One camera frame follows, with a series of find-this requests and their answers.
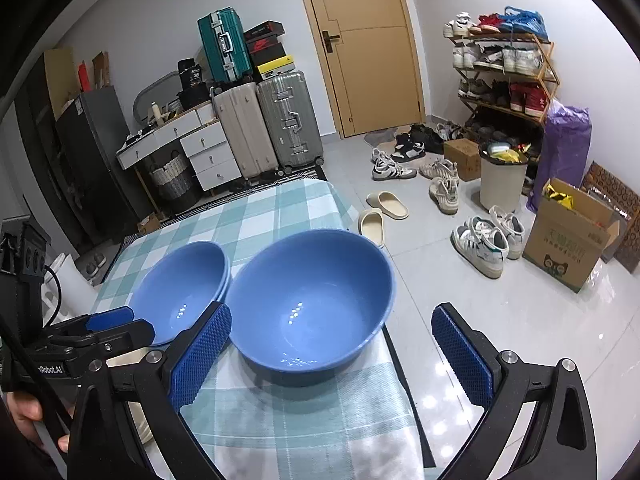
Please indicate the grey door mat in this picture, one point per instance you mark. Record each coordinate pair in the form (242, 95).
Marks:
(377, 137)

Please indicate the purple plastic bag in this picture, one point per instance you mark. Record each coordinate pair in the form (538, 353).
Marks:
(562, 155)

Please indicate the grey shoe pair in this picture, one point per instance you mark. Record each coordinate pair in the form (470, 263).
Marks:
(95, 266)

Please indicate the oval mirror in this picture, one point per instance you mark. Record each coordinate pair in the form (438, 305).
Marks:
(150, 95)

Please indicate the shoe rack with shoes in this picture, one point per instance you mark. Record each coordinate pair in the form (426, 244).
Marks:
(520, 57)

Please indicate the yellow and black shoe box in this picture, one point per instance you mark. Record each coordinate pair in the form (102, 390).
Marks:
(274, 66)

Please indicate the black shoe box red logo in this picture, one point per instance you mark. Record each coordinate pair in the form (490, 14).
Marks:
(267, 47)

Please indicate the beige suitcase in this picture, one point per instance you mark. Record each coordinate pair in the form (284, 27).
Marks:
(245, 130)

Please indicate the scattered sneakers group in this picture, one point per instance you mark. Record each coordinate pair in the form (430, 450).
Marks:
(480, 250)

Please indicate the small plain cardboard box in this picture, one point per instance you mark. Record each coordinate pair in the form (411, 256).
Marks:
(462, 159)

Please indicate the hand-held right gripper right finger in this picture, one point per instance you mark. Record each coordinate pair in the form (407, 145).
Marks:
(462, 355)

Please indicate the teal suitcase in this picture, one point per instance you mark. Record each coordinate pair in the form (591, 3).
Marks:
(225, 45)

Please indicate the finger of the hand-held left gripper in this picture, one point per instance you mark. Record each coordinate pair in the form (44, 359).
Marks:
(110, 319)
(130, 337)

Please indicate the tan wooden door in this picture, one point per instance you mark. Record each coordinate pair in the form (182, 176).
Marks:
(365, 60)

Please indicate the silver suitcase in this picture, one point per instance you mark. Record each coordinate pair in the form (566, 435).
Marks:
(290, 120)

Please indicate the flat cardboard sheet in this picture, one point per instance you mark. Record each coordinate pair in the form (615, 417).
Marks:
(60, 75)

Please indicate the beige slipper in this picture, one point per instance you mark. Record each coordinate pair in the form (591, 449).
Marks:
(371, 226)
(387, 203)

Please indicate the printed cardboard box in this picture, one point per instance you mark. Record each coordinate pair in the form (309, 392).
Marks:
(565, 250)

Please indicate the white vanity desk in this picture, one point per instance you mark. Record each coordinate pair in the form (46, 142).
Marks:
(205, 145)

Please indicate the woven laundry basket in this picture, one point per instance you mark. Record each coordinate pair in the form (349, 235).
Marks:
(172, 177)

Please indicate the black bag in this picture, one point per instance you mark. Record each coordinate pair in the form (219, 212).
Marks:
(192, 82)

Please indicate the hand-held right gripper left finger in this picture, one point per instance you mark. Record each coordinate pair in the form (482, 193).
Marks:
(200, 355)

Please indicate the brown patterned doormat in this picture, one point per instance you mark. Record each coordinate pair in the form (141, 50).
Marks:
(617, 210)

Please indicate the person's left hand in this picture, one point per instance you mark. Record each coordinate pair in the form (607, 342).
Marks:
(25, 410)

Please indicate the white trash bin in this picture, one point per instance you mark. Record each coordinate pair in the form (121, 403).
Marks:
(502, 185)

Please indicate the black refrigerator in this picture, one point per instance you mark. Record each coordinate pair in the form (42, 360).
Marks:
(95, 160)

